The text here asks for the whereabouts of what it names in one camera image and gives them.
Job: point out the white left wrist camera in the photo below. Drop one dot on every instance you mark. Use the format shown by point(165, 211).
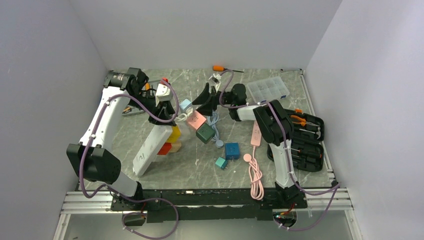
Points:
point(163, 92)

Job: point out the teal plug adapter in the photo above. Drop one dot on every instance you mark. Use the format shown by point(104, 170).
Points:
point(221, 163)

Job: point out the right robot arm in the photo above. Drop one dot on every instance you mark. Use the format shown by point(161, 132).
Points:
point(273, 122)

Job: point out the black plastic tool case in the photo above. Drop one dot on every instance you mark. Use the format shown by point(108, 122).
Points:
point(306, 151)

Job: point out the grey tool tray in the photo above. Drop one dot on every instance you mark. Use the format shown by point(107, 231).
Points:
point(133, 108)

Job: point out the light blue power strip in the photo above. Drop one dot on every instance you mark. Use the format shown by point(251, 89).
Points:
point(186, 107)

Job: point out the blue cube socket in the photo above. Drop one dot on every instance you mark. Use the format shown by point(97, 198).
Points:
point(232, 151)

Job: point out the orange handled screwdriver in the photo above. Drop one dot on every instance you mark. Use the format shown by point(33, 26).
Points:
point(218, 68)

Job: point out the beige cube socket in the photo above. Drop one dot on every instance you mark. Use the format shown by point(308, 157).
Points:
point(175, 147)

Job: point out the clear plastic organizer box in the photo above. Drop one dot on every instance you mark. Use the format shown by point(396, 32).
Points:
point(268, 89)

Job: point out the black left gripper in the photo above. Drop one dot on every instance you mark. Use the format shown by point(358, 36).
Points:
point(165, 110)

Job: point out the yellow cube socket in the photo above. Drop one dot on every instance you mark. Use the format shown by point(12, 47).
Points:
point(175, 135)

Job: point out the red cube socket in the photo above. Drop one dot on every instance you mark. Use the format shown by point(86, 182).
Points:
point(165, 149)

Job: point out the orange handled pliers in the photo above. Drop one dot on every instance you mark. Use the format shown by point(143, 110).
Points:
point(297, 120)

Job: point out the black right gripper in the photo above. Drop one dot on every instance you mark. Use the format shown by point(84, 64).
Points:
point(208, 108)

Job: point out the pink cube socket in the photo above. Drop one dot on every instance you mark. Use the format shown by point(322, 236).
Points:
point(196, 120)

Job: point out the light blue round plug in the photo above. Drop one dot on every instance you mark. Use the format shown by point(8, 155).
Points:
point(219, 143)

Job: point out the dark green cube socket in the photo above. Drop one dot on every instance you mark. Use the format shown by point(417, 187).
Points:
point(205, 133)

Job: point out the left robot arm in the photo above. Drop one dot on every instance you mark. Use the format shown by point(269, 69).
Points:
point(91, 158)

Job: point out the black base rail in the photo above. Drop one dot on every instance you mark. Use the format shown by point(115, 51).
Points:
point(211, 204)

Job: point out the white power strip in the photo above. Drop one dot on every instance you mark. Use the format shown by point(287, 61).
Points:
point(151, 146)

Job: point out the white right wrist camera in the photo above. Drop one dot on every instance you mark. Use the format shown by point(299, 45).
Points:
point(215, 81)

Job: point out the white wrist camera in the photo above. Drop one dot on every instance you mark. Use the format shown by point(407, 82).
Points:
point(215, 81)
point(163, 92)

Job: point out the steel claw hammer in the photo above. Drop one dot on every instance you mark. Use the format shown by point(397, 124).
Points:
point(318, 133)

